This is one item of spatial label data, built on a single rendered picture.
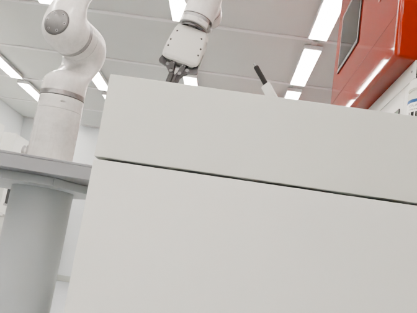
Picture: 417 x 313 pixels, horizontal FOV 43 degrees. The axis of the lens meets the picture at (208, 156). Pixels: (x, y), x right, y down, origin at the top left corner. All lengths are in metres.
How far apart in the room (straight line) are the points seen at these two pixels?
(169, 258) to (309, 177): 0.26
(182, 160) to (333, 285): 0.31
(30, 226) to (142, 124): 0.59
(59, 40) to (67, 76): 0.09
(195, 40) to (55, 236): 0.61
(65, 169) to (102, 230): 0.41
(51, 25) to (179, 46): 0.34
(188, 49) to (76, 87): 0.32
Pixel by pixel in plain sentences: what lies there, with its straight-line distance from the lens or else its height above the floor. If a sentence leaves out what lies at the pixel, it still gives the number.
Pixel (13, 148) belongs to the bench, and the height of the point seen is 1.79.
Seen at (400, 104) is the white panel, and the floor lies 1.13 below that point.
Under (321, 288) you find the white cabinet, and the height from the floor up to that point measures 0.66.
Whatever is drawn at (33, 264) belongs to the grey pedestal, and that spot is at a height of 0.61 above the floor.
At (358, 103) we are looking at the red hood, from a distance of 1.71.
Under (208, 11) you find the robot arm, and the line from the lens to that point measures 1.43.
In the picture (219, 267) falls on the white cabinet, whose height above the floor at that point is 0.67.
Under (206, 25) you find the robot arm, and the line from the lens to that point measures 1.42.
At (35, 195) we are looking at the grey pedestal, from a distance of 1.41.
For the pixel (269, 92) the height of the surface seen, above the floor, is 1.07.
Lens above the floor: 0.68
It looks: 11 degrees up
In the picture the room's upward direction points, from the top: 9 degrees clockwise
